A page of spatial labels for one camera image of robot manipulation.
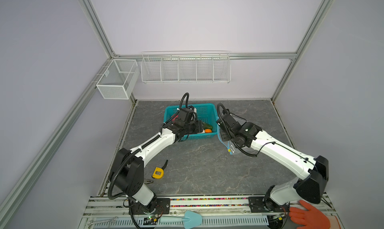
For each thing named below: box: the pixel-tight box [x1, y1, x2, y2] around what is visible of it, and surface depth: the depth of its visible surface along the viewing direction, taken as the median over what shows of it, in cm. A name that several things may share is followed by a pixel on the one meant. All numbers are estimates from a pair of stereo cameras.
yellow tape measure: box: [151, 159, 169, 180], surface depth 84 cm
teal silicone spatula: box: [159, 210, 203, 229], surface depth 72 cm
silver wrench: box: [87, 216, 119, 228], surface depth 72 cm
